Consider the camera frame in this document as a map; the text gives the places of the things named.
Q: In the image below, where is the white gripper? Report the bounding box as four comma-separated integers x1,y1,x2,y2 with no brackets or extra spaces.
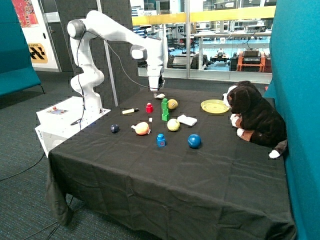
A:
147,67,164,97

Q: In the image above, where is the green block back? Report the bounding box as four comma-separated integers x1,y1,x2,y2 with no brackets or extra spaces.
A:
161,98,169,110

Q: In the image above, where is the green block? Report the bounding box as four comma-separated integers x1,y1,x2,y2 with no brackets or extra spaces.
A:
162,108,169,115
161,98,169,110
161,114,170,122

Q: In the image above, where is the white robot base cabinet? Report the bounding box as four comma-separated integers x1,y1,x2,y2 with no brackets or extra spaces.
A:
35,96,111,156

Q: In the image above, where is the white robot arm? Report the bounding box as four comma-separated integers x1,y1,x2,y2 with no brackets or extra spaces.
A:
67,10,164,114

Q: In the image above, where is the beige small shell object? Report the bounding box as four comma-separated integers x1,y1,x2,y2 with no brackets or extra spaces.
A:
154,93,166,100

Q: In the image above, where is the red block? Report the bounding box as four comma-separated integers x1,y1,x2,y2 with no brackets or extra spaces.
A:
145,102,154,114

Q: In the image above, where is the yellow tennis ball back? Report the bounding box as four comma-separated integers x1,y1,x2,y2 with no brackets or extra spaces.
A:
168,99,178,110

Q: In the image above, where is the yellow tennis ball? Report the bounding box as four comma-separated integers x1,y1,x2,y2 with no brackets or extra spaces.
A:
168,99,178,110
167,119,180,132

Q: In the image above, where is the yellow black marker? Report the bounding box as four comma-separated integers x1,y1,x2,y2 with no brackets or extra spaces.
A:
122,108,139,115

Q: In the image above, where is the yellow tennis ball front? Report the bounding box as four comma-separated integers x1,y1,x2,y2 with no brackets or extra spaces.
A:
167,119,180,132

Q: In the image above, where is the orange plush fruit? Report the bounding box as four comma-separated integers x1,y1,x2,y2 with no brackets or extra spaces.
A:
131,121,151,136

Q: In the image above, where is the blue block with letter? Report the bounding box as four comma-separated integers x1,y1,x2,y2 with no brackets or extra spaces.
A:
156,133,166,148

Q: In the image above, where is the dark navy small ball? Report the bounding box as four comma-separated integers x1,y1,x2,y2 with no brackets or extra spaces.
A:
110,124,120,134

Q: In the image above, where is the yellow plastic plate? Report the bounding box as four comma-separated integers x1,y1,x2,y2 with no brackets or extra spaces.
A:
200,99,230,114

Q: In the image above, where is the blue ball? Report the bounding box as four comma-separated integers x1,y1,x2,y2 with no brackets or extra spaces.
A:
187,134,202,149

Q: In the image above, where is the black tablecloth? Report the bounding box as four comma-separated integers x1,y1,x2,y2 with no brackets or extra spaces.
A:
45,88,297,240

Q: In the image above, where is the orange black equipment rack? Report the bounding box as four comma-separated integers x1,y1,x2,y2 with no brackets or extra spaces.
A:
236,48,266,73

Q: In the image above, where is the brown plush dog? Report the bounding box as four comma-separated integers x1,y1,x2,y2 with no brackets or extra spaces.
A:
223,80,288,159

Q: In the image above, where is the yellow black warning sign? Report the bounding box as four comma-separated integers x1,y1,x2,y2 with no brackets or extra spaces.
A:
28,43,48,64

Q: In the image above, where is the teal sofa left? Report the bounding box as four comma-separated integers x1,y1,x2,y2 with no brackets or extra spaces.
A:
0,0,42,96

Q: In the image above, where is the teal partition right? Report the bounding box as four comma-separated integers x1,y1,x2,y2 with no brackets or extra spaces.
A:
265,0,320,240

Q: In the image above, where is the red poster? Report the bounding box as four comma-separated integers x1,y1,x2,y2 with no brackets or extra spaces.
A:
12,0,39,28

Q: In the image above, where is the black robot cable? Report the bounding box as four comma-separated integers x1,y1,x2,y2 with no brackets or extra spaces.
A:
74,31,153,131

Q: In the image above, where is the black floor cable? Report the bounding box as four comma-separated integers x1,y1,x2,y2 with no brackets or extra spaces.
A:
0,152,46,182

